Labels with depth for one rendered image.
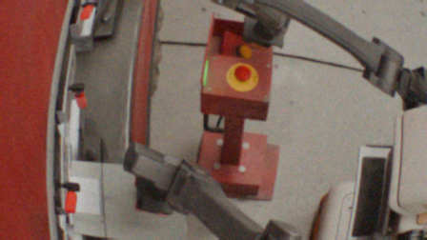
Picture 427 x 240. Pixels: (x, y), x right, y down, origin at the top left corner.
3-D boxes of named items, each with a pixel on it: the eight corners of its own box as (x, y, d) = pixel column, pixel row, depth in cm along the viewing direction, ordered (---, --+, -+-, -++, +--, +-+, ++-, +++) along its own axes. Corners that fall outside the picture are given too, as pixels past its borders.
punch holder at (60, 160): (71, 218, 139) (55, 195, 124) (39, 212, 139) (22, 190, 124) (69, 150, 145) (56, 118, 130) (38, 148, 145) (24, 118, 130)
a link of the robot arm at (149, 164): (192, 217, 136) (213, 174, 135) (132, 194, 132) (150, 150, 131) (172, 197, 147) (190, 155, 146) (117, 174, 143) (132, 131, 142)
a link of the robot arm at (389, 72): (408, 99, 146) (414, 77, 145) (386, 81, 140) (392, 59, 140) (388, 88, 153) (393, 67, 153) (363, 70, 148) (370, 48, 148)
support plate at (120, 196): (187, 247, 157) (187, 246, 156) (75, 232, 157) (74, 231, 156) (186, 170, 164) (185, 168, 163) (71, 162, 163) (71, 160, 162)
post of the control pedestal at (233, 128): (238, 166, 256) (248, 91, 206) (221, 164, 257) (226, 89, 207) (241, 149, 258) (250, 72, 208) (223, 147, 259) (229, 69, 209)
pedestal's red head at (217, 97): (266, 122, 203) (272, 91, 187) (199, 113, 204) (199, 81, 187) (273, 51, 211) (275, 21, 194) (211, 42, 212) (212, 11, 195)
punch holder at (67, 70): (70, 127, 147) (58, 93, 132) (39, 126, 147) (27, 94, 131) (76, 60, 152) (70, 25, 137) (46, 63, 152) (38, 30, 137)
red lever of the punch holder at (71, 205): (75, 209, 125) (79, 181, 134) (57, 205, 125) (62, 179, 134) (77, 216, 126) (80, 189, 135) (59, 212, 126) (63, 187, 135)
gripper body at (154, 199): (139, 210, 148) (154, 202, 142) (138, 161, 152) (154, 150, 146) (169, 216, 151) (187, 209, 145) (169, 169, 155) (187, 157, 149)
